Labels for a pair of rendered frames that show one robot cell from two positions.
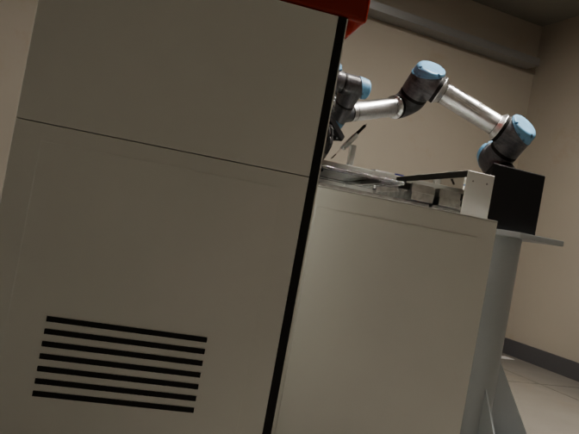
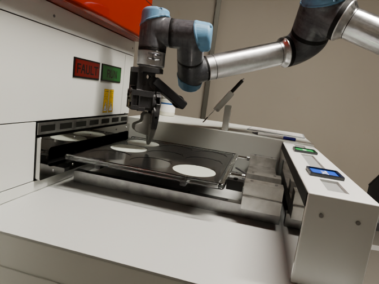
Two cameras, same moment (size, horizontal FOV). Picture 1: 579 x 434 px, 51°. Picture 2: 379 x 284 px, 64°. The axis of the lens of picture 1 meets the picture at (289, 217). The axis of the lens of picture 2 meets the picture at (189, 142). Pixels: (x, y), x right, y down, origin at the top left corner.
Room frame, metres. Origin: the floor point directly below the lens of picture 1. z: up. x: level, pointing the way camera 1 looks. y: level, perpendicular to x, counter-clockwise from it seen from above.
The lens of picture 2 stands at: (1.40, -0.53, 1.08)
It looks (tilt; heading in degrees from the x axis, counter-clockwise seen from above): 9 degrees down; 25
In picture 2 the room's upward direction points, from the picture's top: 7 degrees clockwise
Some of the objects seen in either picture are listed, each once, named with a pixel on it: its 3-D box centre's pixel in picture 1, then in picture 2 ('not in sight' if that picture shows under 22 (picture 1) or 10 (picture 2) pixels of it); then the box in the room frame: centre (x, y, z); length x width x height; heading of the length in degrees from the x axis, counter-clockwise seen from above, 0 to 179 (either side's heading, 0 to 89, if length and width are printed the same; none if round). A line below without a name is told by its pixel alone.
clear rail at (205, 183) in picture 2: (351, 172); (139, 170); (1.93, -0.17, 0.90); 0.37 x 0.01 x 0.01; 103
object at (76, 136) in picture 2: not in sight; (93, 145); (2.04, 0.07, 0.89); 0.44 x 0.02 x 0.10; 13
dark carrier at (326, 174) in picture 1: (334, 174); (164, 155); (2.11, -0.13, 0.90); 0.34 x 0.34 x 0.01; 13
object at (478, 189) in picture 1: (436, 195); (306, 190); (2.12, -0.50, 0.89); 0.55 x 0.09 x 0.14; 13
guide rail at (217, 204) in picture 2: (358, 195); (170, 194); (2.00, -0.21, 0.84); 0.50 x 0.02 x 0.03; 103
